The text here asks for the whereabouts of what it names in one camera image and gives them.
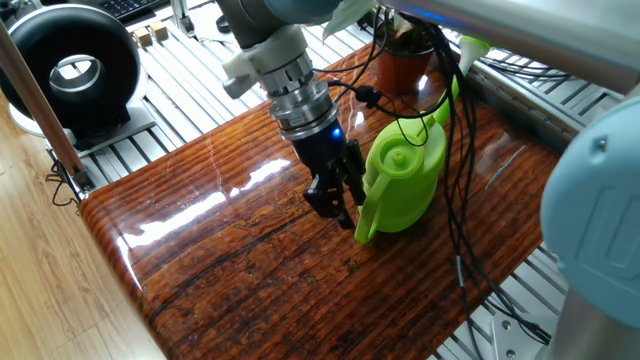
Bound green plastic watering can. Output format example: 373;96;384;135
353;35;492;246

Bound wood grain board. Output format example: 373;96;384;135
79;42;561;360

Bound green leafy plant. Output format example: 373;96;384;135
322;0;434;56

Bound black cable with grey sleeve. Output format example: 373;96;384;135
424;22;554;360

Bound black keyboard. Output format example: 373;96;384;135
97;0;166;24

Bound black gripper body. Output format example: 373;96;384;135
288;122;350;177

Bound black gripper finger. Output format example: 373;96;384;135
302;167;357;231
342;139;368;207

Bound black cable with plug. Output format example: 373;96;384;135
312;7;451;149

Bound small wooden cube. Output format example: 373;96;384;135
149;20;170;42
132;27;153;49

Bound thin black looped cable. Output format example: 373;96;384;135
45;159;84;209

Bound aluminium upright post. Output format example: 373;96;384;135
169;0;196;39

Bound black ring-shaped device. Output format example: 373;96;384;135
0;3;159;159

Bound silver robot mounting plate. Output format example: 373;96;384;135
492;312;559;360

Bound white paper sheet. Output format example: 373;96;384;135
188;2;236;44

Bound brown diagonal frame bar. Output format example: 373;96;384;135
0;19;96;194

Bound terracotta plant pot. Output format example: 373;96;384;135
374;22;435;95

